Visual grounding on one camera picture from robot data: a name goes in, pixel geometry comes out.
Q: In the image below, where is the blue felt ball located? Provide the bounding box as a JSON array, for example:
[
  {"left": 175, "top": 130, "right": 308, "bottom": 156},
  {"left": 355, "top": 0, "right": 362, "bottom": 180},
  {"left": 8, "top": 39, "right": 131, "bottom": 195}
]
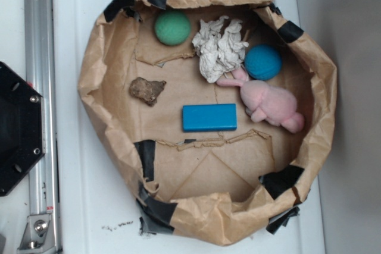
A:
[{"left": 244, "top": 44, "right": 282, "bottom": 80}]

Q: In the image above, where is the aluminium extrusion rail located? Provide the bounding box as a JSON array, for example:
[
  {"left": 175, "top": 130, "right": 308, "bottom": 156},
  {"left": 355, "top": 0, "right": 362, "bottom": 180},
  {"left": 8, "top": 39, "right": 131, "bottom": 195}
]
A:
[{"left": 24, "top": 0, "right": 63, "bottom": 253}]

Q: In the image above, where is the crumpled white paper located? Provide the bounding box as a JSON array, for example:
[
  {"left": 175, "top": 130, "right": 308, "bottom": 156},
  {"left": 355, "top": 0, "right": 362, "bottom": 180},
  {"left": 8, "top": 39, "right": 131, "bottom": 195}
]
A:
[{"left": 192, "top": 15, "right": 249, "bottom": 83}]

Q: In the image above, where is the brown rock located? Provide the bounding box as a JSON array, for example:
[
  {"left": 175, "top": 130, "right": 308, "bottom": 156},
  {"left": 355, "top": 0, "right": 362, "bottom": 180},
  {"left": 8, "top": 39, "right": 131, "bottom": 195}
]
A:
[{"left": 129, "top": 77, "right": 167, "bottom": 106}]

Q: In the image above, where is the blue rectangular block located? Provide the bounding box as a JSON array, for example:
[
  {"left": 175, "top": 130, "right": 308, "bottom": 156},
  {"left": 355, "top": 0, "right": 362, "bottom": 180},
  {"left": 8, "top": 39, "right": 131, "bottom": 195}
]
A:
[{"left": 182, "top": 104, "right": 238, "bottom": 132}]

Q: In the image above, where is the green felt ball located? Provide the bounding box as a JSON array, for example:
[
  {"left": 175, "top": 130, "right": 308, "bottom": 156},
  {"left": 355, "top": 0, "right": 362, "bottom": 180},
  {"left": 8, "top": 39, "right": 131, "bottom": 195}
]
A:
[{"left": 154, "top": 10, "right": 191, "bottom": 46}]

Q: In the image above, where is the brown paper bag bin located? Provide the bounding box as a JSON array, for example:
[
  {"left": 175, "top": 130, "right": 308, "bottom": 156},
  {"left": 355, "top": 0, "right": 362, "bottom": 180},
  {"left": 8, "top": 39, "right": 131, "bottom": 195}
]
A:
[{"left": 78, "top": 0, "right": 337, "bottom": 246}]

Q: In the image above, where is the pink plush bunny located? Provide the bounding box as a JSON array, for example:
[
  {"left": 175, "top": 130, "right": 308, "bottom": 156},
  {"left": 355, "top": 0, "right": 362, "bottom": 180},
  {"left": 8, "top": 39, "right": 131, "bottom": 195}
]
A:
[{"left": 216, "top": 67, "right": 305, "bottom": 134}]

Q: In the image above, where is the white tray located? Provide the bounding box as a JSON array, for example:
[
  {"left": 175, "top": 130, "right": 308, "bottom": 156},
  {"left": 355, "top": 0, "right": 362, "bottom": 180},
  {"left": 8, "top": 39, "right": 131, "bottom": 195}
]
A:
[{"left": 53, "top": 0, "right": 325, "bottom": 253}]

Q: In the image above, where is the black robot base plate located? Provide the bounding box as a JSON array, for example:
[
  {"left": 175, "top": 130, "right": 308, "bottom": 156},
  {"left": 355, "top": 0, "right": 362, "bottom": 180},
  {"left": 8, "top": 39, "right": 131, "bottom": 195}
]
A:
[{"left": 0, "top": 62, "right": 45, "bottom": 197}]

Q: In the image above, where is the metal corner bracket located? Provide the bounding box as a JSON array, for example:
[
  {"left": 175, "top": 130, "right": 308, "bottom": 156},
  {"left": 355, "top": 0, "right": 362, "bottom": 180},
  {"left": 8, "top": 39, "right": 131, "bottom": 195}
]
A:
[{"left": 17, "top": 214, "right": 55, "bottom": 253}]

